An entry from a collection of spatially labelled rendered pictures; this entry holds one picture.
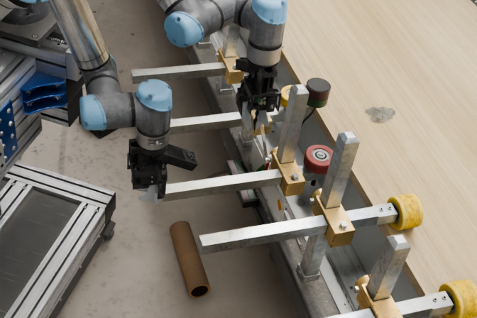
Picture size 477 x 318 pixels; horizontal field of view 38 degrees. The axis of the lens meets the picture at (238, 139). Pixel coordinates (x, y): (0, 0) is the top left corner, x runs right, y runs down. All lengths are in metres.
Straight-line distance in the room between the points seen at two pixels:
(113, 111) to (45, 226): 1.09
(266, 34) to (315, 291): 0.66
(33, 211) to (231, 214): 0.79
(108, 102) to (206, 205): 1.43
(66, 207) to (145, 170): 0.97
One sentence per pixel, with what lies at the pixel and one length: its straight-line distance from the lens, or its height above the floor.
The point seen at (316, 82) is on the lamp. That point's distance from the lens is 1.68.
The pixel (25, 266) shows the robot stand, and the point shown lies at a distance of 2.39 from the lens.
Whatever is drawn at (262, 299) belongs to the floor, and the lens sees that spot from 2.58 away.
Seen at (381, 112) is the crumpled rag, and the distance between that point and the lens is 1.97.
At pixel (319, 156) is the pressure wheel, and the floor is 0.91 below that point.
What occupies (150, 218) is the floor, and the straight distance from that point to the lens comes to 2.78.
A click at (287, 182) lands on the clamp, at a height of 0.87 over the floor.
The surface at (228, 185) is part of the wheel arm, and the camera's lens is 1.73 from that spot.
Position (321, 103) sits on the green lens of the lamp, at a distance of 1.68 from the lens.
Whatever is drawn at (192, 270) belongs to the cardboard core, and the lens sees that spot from 2.53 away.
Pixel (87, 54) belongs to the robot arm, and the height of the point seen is 1.21.
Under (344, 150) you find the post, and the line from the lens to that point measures 1.45.
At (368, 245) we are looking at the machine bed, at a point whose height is 0.70.
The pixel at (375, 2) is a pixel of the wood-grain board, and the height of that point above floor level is 0.90.
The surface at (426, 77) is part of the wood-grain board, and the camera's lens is 2.18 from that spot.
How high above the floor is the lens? 2.10
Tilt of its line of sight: 42 degrees down
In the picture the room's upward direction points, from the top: 9 degrees clockwise
